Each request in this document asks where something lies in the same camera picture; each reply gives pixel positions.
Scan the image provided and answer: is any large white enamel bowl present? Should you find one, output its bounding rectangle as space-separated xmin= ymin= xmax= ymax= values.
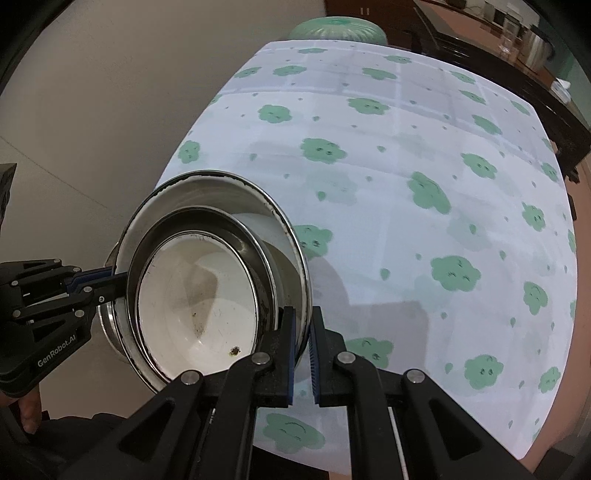
xmin=99 ymin=170 xmax=311 ymax=391

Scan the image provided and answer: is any small steel bowl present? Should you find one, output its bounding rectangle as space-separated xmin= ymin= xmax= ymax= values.
xmin=126 ymin=206 xmax=280 ymax=390

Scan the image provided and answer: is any person left hand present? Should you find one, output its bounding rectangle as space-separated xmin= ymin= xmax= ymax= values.
xmin=17 ymin=386 xmax=42 ymax=434

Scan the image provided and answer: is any cloud pattern tablecloth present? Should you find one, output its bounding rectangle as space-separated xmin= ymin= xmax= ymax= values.
xmin=162 ymin=41 xmax=577 ymax=458

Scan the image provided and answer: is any dark wooden table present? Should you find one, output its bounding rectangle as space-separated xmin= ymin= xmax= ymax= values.
xmin=415 ymin=1 xmax=590 ymax=183

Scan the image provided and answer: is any small white enamel bowl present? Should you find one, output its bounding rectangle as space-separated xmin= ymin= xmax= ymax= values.
xmin=136 ymin=231 xmax=259 ymax=380

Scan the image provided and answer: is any tall drinking glass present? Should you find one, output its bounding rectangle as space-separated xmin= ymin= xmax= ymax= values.
xmin=499 ymin=15 xmax=521 ymax=57

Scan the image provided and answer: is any white tissue box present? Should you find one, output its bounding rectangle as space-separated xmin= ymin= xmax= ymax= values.
xmin=551 ymin=78 xmax=571 ymax=104

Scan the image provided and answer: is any dark wooden sideboard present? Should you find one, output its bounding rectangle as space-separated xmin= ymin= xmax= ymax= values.
xmin=325 ymin=0 xmax=425 ymax=49

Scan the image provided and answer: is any steel thermos jug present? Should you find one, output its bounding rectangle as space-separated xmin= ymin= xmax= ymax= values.
xmin=520 ymin=25 xmax=556 ymax=72

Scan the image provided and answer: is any green plastic stool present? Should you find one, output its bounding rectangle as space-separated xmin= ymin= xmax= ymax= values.
xmin=287 ymin=16 xmax=388 ymax=46

